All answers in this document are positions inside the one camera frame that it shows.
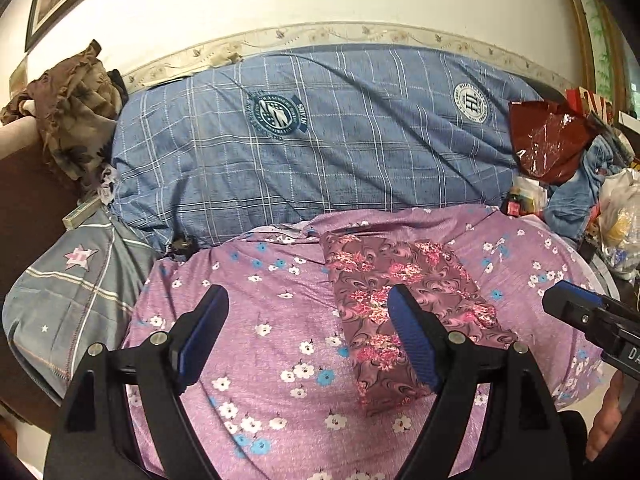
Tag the brown floral ruffled cloth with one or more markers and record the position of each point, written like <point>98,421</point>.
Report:
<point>75,110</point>

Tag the green and white carton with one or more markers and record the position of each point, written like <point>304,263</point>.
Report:
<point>81,212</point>

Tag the gold-framed bamboo painting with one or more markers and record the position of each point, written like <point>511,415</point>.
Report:
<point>597,35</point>

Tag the small black round object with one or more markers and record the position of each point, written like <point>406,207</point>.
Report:
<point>182,246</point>

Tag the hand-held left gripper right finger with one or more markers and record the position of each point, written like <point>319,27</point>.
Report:
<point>415,347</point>

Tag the small pale wall picture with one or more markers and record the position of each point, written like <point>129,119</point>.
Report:
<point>18,74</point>

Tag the small red bottle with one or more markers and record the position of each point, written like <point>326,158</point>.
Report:
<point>516,204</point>

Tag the purple floral bed sheet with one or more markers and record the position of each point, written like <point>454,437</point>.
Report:
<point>280,310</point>

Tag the red printed box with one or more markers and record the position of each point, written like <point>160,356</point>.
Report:
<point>590,101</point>

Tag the maroon floral shirt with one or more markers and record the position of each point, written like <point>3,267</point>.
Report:
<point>370,280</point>

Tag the blue plaid pillow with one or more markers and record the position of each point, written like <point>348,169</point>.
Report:
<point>300,170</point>

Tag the brown padded headboard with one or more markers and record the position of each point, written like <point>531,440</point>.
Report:
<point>30,175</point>

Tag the grey star-print pillow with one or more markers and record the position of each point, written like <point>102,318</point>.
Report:
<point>60,285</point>

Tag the blue denim garment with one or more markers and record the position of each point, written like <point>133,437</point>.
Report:
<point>570,200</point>

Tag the small lilac cloth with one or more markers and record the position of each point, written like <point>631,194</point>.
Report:
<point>107,185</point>

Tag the red plastic bag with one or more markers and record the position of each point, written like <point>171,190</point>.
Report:
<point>550,140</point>

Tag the beige crumpled cloth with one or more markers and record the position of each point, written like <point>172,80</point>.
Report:
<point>222,55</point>

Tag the person's right hand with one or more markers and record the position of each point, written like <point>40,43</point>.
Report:
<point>605,425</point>

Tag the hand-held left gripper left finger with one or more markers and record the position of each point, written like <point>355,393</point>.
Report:
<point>195,347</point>

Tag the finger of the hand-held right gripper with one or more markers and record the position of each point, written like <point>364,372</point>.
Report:
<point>575,302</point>

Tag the white plastic bag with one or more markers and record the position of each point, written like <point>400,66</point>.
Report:
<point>620,215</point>

